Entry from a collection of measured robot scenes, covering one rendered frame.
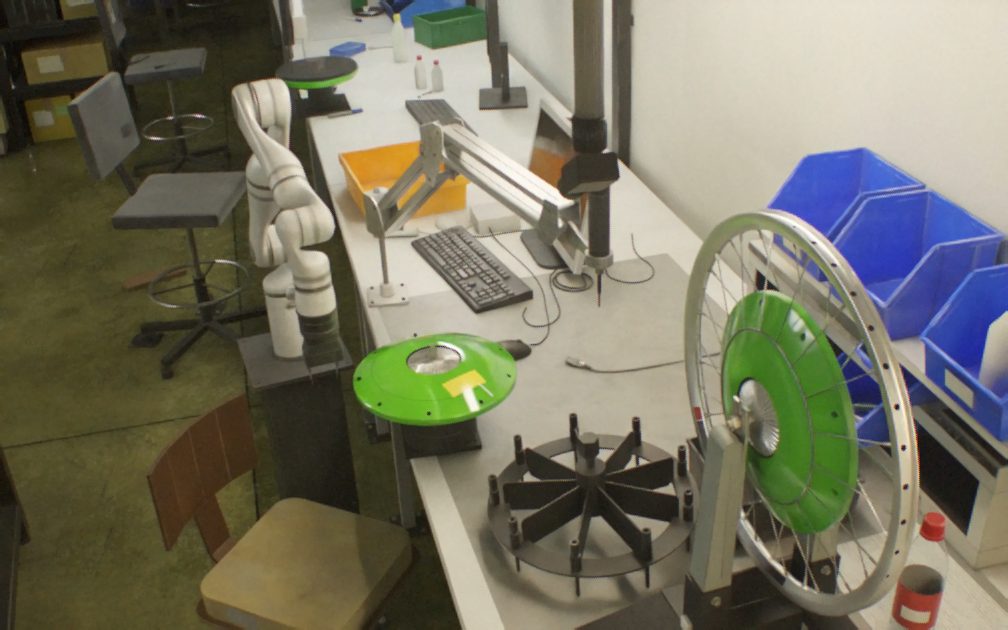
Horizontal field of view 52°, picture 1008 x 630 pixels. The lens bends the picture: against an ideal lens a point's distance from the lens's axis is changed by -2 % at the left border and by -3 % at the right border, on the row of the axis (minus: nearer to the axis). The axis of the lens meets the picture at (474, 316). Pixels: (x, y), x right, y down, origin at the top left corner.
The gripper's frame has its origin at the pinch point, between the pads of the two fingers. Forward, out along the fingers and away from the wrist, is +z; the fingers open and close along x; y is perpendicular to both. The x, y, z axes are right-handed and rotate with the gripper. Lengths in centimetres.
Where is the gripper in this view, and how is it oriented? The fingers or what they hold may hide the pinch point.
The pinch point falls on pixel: (325, 380)
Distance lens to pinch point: 214.5
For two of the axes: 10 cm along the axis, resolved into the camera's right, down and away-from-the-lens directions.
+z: 0.6, 8.7, 4.8
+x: 9.4, -2.1, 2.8
